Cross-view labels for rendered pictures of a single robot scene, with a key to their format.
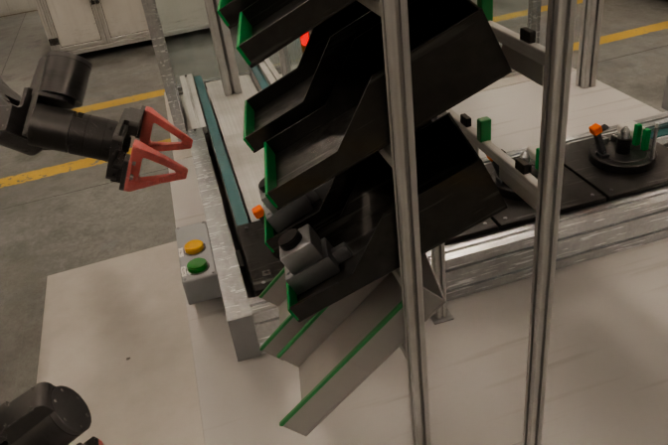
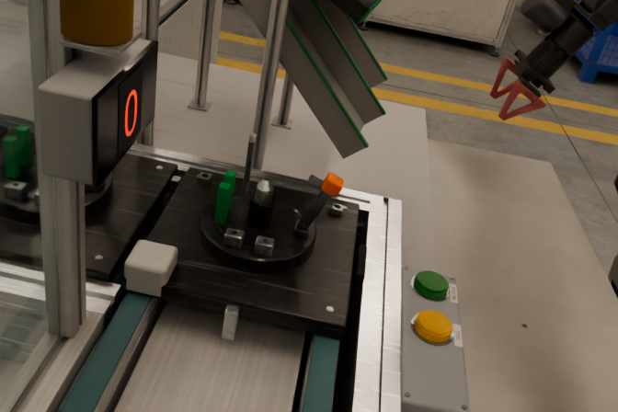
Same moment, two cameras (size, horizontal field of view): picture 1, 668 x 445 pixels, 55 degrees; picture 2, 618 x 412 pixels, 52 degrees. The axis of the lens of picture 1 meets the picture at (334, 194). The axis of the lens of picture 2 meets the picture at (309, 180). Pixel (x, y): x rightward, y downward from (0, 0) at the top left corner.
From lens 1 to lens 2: 1.70 m
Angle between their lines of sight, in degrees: 117
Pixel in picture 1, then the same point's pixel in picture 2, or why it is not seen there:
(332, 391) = (352, 43)
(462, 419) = (221, 131)
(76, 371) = (594, 342)
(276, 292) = (349, 137)
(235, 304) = (385, 220)
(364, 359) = (333, 10)
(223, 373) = (405, 250)
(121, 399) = (520, 280)
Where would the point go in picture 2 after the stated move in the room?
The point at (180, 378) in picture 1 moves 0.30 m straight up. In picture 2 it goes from (453, 269) to (522, 89)
